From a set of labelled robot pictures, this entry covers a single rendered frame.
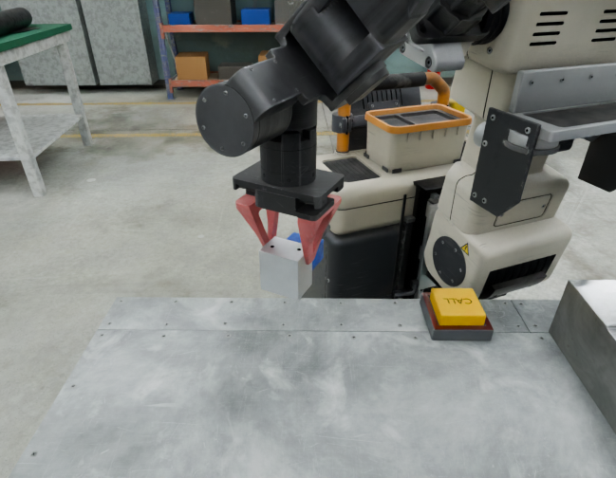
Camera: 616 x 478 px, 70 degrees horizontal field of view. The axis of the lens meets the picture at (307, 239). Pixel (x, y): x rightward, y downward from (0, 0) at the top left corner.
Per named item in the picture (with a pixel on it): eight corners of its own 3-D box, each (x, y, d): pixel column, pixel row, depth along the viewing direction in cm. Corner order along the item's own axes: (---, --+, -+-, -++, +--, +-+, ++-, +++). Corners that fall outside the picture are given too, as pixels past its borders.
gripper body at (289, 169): (318, 215, 42) (320, 140, 38) (231, 193, 46) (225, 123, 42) (345, 190, 47) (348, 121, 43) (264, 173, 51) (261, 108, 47)
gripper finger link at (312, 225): (314, 283, 46) (315, 203, 41) (256, 266, 49) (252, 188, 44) (340, 252, 51) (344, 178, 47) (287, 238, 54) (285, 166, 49)
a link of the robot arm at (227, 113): (397, 68, 37) (335, -15, 37) (340, 96, 29) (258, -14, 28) (308, 147, 45) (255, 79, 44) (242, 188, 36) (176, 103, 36)
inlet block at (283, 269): (309, 238, 62) (310, 204, 59) (343, 247, 60) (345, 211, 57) (260, 289, 52) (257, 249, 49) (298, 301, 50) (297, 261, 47)
